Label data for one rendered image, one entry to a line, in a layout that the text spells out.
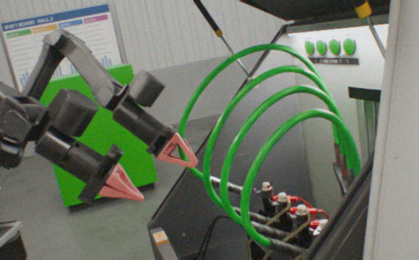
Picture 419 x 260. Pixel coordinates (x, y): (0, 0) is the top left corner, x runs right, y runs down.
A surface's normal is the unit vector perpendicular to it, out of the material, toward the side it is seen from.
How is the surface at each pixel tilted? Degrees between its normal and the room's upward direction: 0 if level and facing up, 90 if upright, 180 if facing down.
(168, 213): 90
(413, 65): 76
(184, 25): 90
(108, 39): 90
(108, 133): 90
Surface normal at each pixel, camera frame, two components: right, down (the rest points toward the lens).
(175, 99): 0.18, 0.19
